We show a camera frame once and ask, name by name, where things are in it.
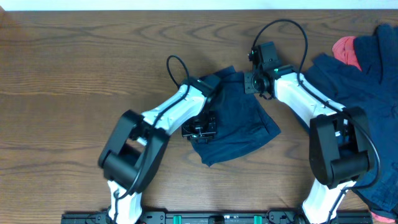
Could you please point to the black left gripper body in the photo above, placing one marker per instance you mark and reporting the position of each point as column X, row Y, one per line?
column 204, row 128

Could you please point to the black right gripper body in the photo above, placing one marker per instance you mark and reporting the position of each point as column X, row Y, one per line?
column 252, row 83

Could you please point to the dark navy clothes pile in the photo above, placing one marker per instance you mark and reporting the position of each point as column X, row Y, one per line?
column 373, row 87

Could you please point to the dark navy shorts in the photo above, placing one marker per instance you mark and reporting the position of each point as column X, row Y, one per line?
column 243, row 125

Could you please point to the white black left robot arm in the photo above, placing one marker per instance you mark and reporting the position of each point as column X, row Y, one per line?
column 132, row 154

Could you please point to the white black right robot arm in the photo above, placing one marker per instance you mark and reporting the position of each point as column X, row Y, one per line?
column 341, row 151

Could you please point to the red garment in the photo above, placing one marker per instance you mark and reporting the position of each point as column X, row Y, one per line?
column 343, row 50

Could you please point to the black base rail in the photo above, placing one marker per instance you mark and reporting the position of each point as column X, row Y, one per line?
column 270, row 217

